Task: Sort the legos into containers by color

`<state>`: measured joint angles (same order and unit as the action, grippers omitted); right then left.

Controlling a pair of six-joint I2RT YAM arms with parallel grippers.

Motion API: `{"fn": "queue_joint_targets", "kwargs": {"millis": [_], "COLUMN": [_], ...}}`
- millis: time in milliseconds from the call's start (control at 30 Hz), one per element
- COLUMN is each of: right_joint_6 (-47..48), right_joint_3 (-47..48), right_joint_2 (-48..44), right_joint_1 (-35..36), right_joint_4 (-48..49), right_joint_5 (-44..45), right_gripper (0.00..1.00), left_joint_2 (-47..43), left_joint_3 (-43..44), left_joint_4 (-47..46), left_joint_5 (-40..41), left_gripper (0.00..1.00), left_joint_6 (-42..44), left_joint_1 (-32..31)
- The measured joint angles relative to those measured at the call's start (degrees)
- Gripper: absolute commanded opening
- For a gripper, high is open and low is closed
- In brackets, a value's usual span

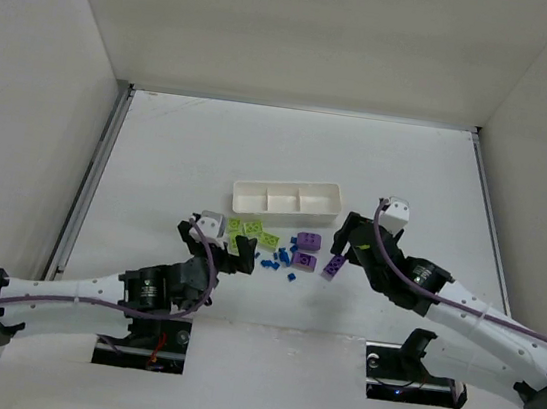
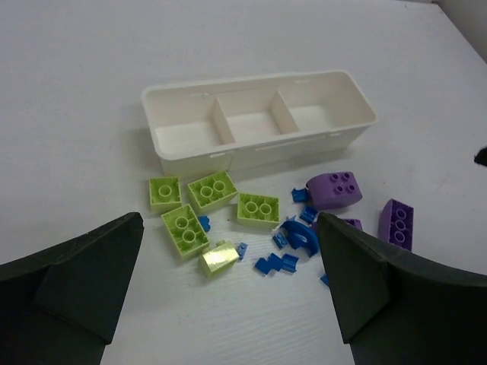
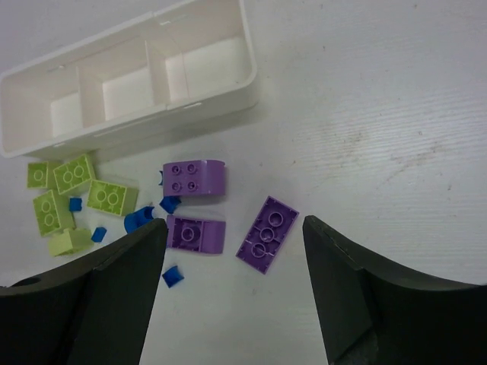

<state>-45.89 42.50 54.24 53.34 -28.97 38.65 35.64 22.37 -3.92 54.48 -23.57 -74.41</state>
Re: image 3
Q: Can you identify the purple curved lego brick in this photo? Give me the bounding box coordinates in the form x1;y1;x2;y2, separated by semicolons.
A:
167;214;226;255

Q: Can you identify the large blue curved lego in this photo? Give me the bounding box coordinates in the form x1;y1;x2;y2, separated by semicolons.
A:
124;205;154;233

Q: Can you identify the white three-compartment container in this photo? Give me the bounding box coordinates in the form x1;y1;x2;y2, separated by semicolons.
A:
1;1;258;159

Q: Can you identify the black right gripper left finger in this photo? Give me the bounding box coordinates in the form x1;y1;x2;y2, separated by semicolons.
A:
1;218;167;364

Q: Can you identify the purple curved studded lego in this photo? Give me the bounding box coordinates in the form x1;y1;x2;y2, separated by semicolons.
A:
159;160;227;198

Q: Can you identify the green lego brick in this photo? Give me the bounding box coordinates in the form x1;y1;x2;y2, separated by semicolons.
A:
53;154;96;196
87;179;138;217
48;228;94;257
27;160;62;189
33;189;75;237

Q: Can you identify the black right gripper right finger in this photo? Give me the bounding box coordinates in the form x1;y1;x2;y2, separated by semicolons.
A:
303;216;486;364

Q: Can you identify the small blue lego piece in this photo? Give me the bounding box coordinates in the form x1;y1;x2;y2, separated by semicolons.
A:
68;197;82;212
162;265;184;288
159;196;181;214
91;227;107;243
158;170;164;186

